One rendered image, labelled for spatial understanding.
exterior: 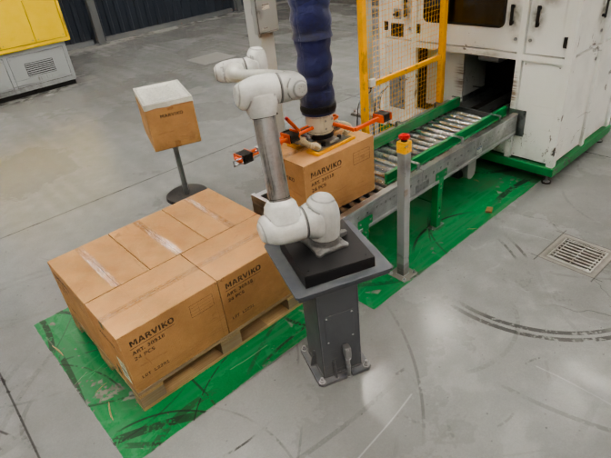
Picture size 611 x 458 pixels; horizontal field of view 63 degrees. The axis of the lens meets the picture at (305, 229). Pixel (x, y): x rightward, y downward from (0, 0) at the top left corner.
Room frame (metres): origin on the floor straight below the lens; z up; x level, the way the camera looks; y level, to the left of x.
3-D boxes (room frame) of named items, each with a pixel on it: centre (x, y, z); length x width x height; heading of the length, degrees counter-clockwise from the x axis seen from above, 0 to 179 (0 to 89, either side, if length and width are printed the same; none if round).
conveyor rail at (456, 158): (3.27, -1.00, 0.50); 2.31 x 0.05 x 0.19; 129
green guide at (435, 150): (3.54, -1.23, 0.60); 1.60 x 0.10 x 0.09; 129
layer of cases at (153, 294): (2.59, 0.83, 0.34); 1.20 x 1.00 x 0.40; 129
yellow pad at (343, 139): (2.94, -0.22, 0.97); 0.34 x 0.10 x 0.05; 129
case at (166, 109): (4.32, 1.10, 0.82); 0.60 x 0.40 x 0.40; 20
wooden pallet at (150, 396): (2.59, 0.83, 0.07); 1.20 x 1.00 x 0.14; 129
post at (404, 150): (2.76, -0.65, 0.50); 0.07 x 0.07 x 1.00; 39
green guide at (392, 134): (3.96, -0.90, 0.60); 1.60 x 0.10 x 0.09; 129
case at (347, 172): (3.01, -0.15, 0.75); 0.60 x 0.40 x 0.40; 127
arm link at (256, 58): (2.73, 0.16, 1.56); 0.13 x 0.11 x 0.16; 108
